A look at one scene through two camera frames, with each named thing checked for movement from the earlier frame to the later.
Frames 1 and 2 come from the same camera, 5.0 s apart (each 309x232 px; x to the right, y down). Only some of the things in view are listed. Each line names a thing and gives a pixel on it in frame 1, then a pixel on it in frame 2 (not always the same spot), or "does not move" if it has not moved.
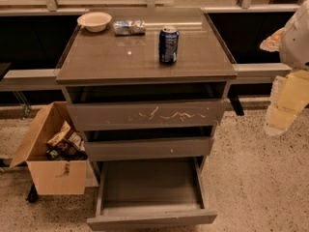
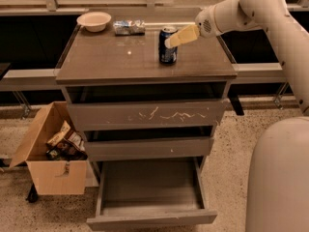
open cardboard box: (51, 177) does not move
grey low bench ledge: (12, 80) does not move
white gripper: (296, 45) -> (206, 23)
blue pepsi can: (168, 43) does not move
